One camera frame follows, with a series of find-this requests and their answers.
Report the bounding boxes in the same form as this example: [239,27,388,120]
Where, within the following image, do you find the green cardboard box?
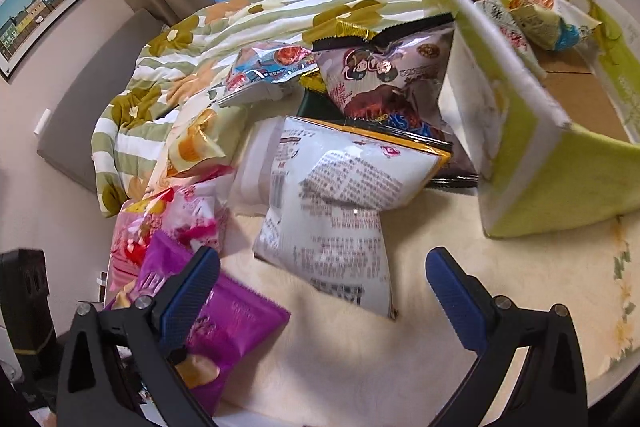
[407,0,640,240]

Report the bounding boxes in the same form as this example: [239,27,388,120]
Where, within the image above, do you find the translucent white snack packet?
[227,117,292,218]

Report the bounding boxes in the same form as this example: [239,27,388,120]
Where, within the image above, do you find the brown cartoon snack packet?
[312,14,481,178]

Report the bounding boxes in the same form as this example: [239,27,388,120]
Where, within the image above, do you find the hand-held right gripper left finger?
[56,246,222,427]

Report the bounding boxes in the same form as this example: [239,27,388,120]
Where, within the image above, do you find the green striped floral blanket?
[90,0,453,218]

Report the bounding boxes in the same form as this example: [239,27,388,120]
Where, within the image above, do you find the white text-printed snack packet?
[252,117,453,320]

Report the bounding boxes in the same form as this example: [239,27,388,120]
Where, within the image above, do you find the framed wall picture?
[0,0,95,82]

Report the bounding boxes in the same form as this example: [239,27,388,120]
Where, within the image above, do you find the blue and red snack packet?
[217,42,321,108]

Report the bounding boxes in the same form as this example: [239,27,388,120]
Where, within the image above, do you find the orange and blue snack packet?
[507,0,603,52]

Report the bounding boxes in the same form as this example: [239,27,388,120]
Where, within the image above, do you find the orange chips packet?
[165,107,236,180]

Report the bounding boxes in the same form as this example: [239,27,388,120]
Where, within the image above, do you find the grey upholstered headboard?
[37,9,166,208]

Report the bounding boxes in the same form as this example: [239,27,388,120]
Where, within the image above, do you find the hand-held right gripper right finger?
[425,247,589,427]

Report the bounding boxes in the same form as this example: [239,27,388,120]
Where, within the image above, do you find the white and red snack packet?
[472,0,548,80]

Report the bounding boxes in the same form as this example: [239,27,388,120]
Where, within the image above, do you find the pink and white snack packet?
[165,179,231,253]

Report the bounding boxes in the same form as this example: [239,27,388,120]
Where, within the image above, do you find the yellow gold snack packet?
[299,18,375,94]

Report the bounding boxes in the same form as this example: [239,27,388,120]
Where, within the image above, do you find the black box-shaped device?
[0,249,57,358]

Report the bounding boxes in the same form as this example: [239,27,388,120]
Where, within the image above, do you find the purple snack packet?
[105,232,292,415]

